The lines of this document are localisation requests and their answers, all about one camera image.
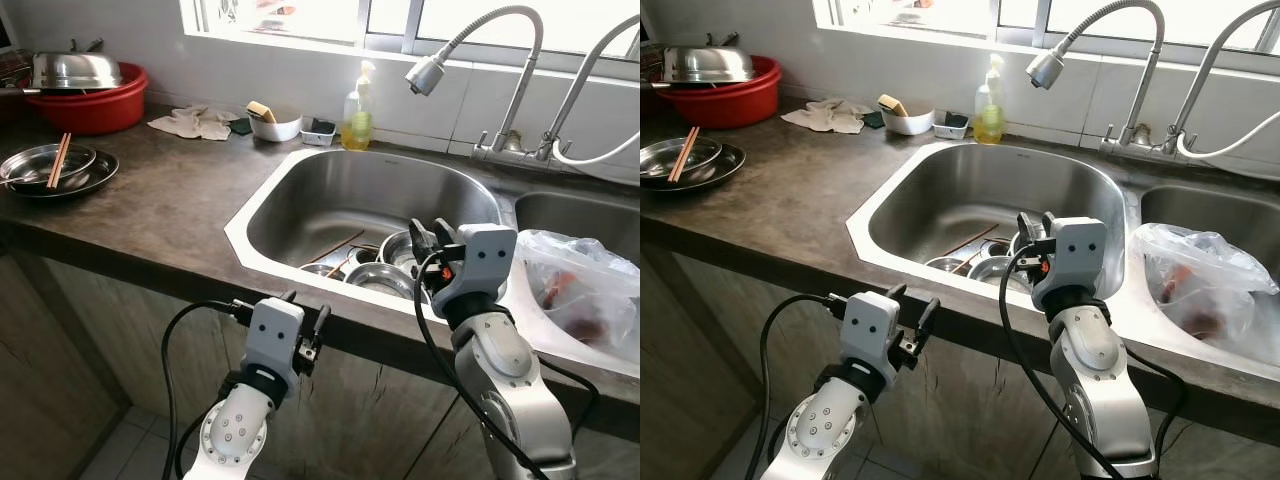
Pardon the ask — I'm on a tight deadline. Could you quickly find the domed steel lid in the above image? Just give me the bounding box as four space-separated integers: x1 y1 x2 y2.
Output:
30 38 125 93
662 32 758 86

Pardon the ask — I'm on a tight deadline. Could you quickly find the white window frame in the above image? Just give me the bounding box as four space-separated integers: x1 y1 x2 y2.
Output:
815 0 1280 56
180 0 641 76

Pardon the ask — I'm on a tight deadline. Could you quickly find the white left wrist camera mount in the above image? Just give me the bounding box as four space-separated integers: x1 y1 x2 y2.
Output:
838 291 903 373
240 297 306 381

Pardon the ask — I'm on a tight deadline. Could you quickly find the white hose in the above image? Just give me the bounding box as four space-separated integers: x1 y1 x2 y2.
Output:
1178 122 1280 161
552 130 641 168

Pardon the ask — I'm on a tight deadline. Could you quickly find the red plastic basin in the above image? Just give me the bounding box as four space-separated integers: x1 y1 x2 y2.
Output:
25 62 149 136
655 55 783 130

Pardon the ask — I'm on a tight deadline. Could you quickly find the small stainless steel sink basin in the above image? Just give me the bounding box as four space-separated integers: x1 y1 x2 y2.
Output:
1135 183 1280 376
510 190 641 376

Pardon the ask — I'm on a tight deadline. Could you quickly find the clear plastic bag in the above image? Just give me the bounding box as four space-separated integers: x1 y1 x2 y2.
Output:
1130 222 1280 356
515 229 641 363

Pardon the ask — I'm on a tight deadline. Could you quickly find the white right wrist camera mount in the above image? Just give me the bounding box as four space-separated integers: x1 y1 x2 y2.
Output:
430 224 519 319
1030 216 1109 311

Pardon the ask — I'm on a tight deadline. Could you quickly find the white cloth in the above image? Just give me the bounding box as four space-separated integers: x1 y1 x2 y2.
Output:
780 97 873 135
148 103 241 141

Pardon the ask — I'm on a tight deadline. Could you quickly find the white bowl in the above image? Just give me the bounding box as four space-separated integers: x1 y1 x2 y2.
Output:
880 103 937 137
248 108 303 143

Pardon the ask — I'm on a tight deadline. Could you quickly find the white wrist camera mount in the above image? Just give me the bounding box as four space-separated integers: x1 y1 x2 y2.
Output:
430 224 519 319
240 297 306 381
1030 216 1109 311
838 291 903 373

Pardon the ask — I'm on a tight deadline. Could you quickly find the grey gooseneck faucet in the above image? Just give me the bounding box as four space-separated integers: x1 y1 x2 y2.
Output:
1170 0 1280 156
540 12 641 161

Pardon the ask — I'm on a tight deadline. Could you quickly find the dish soap bottle yellow liquid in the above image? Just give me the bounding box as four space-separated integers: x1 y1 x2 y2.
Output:
973 53 1007 146
340 60 377 152

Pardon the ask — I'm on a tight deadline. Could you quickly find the dark steel plate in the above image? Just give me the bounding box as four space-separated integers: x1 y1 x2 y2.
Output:
640 143 747 193
0 150 120 200

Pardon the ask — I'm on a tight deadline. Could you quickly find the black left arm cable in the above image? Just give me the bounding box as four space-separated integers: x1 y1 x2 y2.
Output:
160 298 256 480
757 292 849 480

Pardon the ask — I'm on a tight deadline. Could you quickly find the large stainless steel sink basin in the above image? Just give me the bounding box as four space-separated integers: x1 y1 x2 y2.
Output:
847 140 1141 306
224 148 521 311

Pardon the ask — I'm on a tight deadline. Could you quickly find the steel faucet with spray head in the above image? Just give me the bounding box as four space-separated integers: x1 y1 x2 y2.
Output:
1026 0 1186 161
405 5 561 166

